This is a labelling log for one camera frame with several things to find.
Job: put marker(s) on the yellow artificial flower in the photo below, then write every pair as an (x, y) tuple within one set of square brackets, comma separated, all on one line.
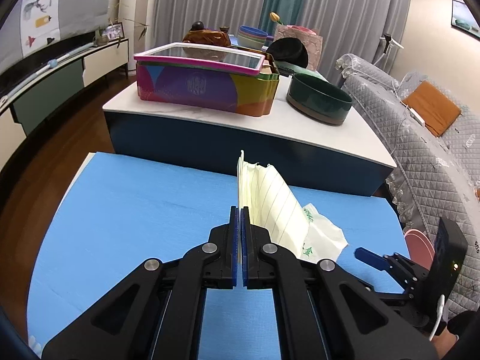
[(275, 17)]

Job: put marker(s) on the white charger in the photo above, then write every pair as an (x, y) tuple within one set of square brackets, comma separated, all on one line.
[(414, 114)]

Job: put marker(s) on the grey television cover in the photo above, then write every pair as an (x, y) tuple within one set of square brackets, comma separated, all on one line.
[(75, 3)]

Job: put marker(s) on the pink patterned bag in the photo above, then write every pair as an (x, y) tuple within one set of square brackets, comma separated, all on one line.
[(313, 47)]

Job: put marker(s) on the person's right forearm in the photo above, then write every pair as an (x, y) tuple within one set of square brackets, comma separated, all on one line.
[(461, 326)]

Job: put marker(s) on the orange cushion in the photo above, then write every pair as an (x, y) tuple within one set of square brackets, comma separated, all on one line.
[(431, 108)]

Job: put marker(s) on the stack of pastel bowls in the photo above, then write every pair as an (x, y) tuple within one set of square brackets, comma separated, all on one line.
[(253, 36)]

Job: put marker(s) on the colourful storage box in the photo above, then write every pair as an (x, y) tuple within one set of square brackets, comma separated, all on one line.
[(210, 88)]

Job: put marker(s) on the blue table mat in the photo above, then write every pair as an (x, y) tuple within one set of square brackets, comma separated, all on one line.
[(131, 213)]

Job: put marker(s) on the grey quilted sofa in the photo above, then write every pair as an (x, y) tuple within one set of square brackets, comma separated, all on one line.
[(423, 165)]

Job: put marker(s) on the dark green round tin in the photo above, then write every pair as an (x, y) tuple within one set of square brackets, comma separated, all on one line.
[(318, 99)]

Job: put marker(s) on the brown wooden ornament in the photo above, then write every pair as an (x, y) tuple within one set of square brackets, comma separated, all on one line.
[(206, 37)]

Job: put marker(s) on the pink rimmed lid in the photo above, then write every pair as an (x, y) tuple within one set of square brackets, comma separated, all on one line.
[(195, 54)]

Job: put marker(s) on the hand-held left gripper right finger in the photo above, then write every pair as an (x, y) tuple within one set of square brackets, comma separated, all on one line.
[(244, 249)]

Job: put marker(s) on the cream lined paper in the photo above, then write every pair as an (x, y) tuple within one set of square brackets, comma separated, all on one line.
[(270, 202)]

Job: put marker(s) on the thin decorative branches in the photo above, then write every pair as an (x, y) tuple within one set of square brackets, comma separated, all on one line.
[(135, 26)]

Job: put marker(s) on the white pole stand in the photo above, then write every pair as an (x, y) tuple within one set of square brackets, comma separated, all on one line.
[(388, 41)]

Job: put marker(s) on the mint green tray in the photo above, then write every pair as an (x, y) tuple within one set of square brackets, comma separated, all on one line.
[(300, 72)]

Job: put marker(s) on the pink plastic bucket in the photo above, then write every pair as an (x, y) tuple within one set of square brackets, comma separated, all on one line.
[(418, 243)]

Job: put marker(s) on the white standing air conditioner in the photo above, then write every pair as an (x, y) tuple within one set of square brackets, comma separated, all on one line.
[(137, 15)]

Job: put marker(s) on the white top coffee table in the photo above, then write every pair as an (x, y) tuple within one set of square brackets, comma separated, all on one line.
[(210, 115)]

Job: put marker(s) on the white bag green print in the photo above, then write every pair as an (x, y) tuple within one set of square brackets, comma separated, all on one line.
[(324, 236)]

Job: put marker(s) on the black television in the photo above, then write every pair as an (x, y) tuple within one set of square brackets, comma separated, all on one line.
[(22, 71)]

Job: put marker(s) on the grey pleated curtain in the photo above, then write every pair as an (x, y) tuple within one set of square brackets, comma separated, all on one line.
[(356, 15), (210, 3)]

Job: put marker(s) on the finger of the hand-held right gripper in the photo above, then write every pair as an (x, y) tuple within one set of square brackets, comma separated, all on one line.
[(369, 257), (416, 273)]

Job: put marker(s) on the white rod blue joint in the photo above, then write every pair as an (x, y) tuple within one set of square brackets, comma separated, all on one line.
[(54, 62)]

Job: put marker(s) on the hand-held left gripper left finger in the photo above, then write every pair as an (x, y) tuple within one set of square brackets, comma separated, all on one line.
[(234, 249)]

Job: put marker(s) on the framed wall picture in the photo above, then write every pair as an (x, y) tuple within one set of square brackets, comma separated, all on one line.
[(465, 18)]

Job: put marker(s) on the television cabinet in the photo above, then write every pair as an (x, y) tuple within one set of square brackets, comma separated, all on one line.
[(45, 93)]

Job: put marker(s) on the small photo frame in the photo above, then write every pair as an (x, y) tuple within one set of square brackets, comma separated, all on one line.
[(115, 31)]

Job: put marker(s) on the black round hat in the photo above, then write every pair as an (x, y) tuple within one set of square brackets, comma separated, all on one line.
[(287, 52)]

